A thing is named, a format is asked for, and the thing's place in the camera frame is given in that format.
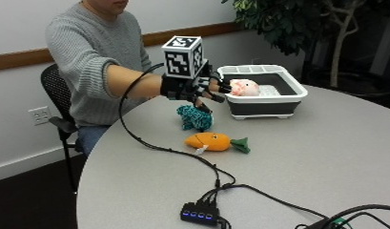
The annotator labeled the pink plush toy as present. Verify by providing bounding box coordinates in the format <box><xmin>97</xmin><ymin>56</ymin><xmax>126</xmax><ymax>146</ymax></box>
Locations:
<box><xmin>230</xmin><ymin>78</ymin><xmax>263</xmax><ymax>97</ymax></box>

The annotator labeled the teal knitted plush toy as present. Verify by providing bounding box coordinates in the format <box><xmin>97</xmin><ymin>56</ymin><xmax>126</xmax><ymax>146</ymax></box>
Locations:
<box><xmin>176</xmin><ymin>104</ymin><xmax>215</xmax><ymax>134</ymax></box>

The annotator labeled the white cube with black markers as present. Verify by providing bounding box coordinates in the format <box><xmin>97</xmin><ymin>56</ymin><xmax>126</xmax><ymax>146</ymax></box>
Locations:
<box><xmin>160</xmin><ymin>35</ymin><xmax>210</xmax><ymax>80</ymax></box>

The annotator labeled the white and black collapsible basin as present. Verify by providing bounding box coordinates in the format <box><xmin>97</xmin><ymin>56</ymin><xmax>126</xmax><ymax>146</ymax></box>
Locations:
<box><xmin>216</xmin><ymin>64</ymin><xmax>311</xmax><ymax>121</ymax></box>

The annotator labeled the orange carrot plush toy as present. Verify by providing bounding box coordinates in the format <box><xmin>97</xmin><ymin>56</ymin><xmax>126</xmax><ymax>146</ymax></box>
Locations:
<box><xmin>183</xmin><ymin>131</ymin><xmax>252</xmax><ymax>156</ymax></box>

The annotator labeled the indoor tree with green leaves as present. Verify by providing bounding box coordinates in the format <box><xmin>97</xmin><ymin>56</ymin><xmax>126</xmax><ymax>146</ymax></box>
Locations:
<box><xmin>222</xmin><ymin>0</ymin><xmax>390</xmax><ymax>89</ymax></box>

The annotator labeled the person in grey sweater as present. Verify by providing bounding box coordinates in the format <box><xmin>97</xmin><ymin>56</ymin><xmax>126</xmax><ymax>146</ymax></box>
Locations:
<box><xmin>45</xmin><ymin>0</ymin><xmax>162</xmax><ymax>158</ymax></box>

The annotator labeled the black mesh office chair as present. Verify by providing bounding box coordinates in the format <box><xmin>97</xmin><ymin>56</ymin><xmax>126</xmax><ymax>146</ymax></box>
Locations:
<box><xmin>41</xmin><ymin>63</ymin><xmax>89</xmax><ymax>196</ymax></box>

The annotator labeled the black hub with blue lights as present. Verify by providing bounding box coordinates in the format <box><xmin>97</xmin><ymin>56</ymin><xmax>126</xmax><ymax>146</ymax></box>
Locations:
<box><xmin>180</xmin><ymin>200</ymin><xmax>222</xmax><ymax>227</ymax></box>

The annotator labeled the green plug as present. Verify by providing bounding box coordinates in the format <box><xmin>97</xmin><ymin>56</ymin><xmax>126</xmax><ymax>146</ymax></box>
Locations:
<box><xmin>331</xmin><ymin>217</ymin><xmax>349</xmax><ymax>229</ymax></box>

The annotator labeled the white baseboard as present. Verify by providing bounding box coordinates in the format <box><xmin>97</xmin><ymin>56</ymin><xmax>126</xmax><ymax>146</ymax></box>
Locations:
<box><xmin>0</xmin><ymin>144</ymin><xmax>85</xmax><ymax>184</ymax></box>

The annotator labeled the black glove cable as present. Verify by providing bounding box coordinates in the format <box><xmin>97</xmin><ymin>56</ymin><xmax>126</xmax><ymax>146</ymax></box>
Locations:
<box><xmin>118</xmin><ymin>62</ymin><xmax>238</xmax><ymax>204</ymax></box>

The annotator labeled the thin black hub cable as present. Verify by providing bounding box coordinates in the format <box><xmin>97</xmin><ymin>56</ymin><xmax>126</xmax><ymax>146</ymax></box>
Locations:
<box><xmin>228</xmin><ymin>183</ymin><xmax>329</xmax><ymax>220</ymax></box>

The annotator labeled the white wall outlet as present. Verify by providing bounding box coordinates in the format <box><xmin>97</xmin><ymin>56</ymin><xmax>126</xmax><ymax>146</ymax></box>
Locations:
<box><xmin>27</xmin><ymin>105</ymin><xmax>54</xmax><ymax>127</ymax></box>

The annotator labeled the wooden wall rail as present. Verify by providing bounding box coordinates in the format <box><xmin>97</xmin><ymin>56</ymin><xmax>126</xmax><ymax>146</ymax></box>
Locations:
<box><xmin>0</xmin><ymin>21</ymin><xmax>243</xmax><ymax>72</ymax></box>

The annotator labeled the thick black cable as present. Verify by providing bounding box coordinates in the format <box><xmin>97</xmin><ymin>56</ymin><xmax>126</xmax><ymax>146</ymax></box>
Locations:
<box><xmin>293</xmin><ymin>203</ymin><xmax>390</xmax><ymax>229</ymax></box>

